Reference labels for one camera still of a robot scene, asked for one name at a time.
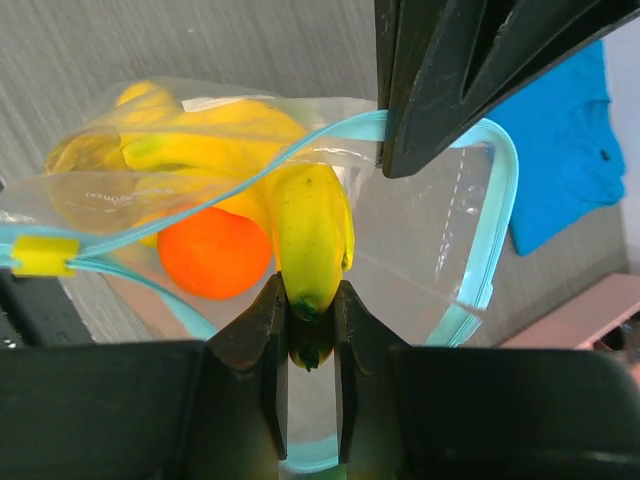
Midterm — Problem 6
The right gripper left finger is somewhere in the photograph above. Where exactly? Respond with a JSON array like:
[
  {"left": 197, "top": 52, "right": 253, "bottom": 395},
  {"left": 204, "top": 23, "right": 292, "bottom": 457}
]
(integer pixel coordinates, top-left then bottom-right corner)
[{"left": 1, "top": 276, "right": 288, "bottom": 479}]

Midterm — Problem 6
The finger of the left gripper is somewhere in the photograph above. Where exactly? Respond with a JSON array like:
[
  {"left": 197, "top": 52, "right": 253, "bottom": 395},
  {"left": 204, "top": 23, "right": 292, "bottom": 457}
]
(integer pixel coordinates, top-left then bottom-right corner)
[
  {"left": 382, "top": 0, "right": 639, "bottom": 179},
  {"left": 374, "top": 0, "right": 450, "bottom": 165}
]

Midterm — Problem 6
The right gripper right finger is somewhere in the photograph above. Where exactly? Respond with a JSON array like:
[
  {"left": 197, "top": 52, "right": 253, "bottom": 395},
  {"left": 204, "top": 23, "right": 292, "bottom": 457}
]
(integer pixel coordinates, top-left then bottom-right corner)
[{"left": 333, "top": 282, "right": 639, "bottom": 479}]

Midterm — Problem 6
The toy orange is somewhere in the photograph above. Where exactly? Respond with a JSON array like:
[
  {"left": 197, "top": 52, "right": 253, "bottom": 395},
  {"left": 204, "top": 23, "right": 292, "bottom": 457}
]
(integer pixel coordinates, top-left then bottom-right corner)
[{"left": 156, "top": 207, "right": 272, "bottom": 300}]

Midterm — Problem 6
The clear zip top bag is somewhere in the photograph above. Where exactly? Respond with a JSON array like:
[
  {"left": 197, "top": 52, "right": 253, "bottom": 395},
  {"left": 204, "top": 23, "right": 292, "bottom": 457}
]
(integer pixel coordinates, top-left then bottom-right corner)
[{"left": 1, "top": 78, "right": 519, "bottom": 477}]

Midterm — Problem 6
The toy banana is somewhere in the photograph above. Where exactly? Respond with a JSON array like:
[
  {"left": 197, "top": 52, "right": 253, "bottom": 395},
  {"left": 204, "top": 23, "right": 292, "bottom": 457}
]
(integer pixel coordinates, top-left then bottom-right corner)
[{"left": 43, "top": 81, "right": 356, "bottom": 370}]

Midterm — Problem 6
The blue folded cloth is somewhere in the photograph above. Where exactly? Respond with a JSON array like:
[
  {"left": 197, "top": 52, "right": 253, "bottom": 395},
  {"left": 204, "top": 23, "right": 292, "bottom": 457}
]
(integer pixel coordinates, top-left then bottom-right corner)
[{"left": 487, "top": 41, "right": 625, "bottom": 256}]

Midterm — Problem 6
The pink compartment tray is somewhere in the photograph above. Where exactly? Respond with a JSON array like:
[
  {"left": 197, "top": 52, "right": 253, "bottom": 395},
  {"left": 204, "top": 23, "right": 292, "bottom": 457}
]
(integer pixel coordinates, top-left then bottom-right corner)
[{"left": 501, "top": 273, "right": 639, "bottom": 349}]

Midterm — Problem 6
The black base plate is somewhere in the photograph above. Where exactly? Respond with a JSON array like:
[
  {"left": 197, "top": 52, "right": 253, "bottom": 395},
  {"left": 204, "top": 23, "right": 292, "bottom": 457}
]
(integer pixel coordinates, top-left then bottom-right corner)
[{"left": 1, "top": 269, "right": 94, "bottom": 347}]

